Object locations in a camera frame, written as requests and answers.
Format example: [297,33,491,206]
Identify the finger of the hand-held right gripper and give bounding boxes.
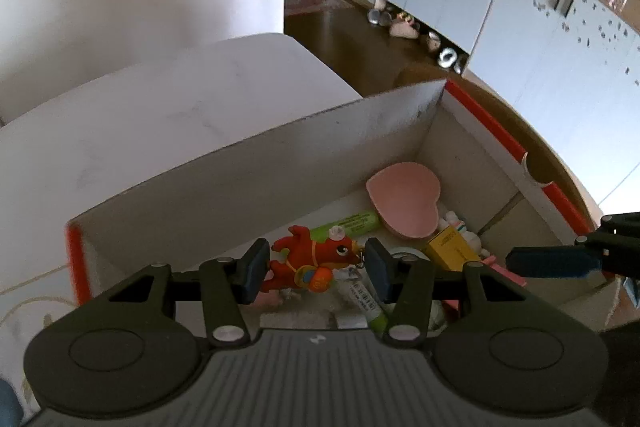
[505,244,604,281]

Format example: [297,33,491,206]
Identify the red dragon toy keychain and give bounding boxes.
[261,225,367,294]

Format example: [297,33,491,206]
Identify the pink heart-shaped dish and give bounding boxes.
[365,161,441,241]

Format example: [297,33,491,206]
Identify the white cartoon figurine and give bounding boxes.
[442,211,492,259]

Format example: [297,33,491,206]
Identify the black and white shoe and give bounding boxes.
[427,31,469,71]

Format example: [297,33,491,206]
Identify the red cardboard box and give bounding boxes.
[65,79,622,344]

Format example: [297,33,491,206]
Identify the green lip balm tube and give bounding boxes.
[309,210,379,241]

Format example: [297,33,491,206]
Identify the grey slippers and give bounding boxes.
[367,4,397,28]

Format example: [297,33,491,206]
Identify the white and green tube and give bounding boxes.
[342,278,389,334]

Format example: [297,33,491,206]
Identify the pink keychain toy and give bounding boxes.
[481,256,527,286]

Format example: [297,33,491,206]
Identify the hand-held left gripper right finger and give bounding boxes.
[364,236,532,349]

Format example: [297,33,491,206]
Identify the yellow small box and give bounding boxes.
[425,229,484,271]

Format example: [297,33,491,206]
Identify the pink slippers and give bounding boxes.
[389,17,422,40]

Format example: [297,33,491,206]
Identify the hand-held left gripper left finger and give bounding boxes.
[102,238,272,349]

